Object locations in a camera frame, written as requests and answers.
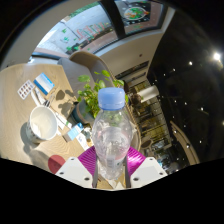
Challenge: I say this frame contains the small teal box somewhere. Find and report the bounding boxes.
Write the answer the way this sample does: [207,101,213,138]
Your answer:
[62,122,85,143]

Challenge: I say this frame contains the printed paper leaflets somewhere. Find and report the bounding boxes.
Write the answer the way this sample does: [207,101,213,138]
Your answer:
[54,112,92,152]

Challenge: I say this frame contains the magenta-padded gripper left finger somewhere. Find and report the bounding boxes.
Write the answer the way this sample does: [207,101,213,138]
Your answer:
[54,145,100,190]

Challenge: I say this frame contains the white mug with lettering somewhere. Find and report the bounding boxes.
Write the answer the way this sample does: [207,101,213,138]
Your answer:
[25,105,59,145]

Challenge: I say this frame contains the flat round red coaster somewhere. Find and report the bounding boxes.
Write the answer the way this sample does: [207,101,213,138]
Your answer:
[47,154,67,175]

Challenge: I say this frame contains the blue and white card box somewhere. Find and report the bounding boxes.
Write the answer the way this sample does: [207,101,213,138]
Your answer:
[32,72,56,96]

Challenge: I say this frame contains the clear blue-capped water bottle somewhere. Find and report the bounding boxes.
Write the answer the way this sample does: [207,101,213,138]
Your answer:
[91,87,134,181]

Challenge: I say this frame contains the large decorated window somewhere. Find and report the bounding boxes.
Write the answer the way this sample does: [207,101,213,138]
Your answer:
[32,0,168,62]

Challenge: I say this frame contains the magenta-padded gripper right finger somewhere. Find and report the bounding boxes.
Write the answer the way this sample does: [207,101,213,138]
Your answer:
[124,145,169,190]

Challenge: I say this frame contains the group of ceiling lights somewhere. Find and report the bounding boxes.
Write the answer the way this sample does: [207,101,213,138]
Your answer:
[166,49,224,149]

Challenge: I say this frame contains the blister pack of pills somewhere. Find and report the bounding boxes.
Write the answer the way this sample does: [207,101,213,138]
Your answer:
[16,78,36,101]

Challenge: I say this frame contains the person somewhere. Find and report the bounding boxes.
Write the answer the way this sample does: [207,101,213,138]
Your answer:
[127,92,143,108]

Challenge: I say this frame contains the green potted plant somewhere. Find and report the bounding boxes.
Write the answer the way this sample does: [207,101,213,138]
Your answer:
[71,69,130,126]

